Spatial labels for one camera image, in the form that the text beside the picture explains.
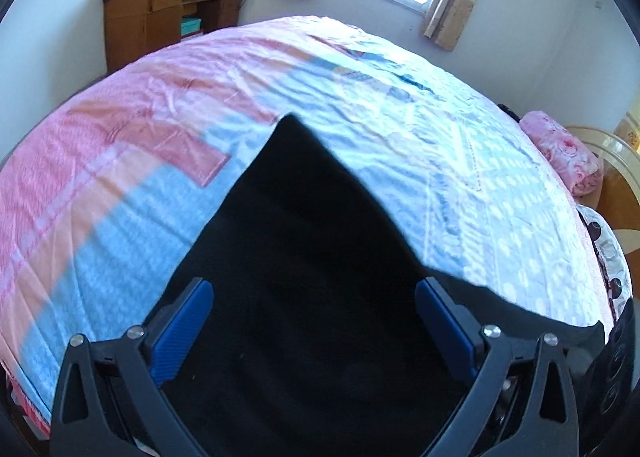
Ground black pants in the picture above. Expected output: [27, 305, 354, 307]
[143, 112, 606, 457]

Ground white dotted pillow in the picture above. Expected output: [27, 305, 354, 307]
[577, 204, 634, 321]

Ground pink blue patchwork bedspread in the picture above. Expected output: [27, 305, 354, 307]
[1, 17, 614, 430]

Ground cream wooden headboard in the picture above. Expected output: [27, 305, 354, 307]
[564, 124, 640, 233]

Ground pink floral folded blanket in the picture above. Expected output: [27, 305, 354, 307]
[520, 111, 603, 197]

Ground teal box under desk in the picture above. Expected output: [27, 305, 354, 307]
[180, 17, 202, 36]

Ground brown wooden desk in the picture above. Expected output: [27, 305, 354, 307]
[102, 0, 243, 73]

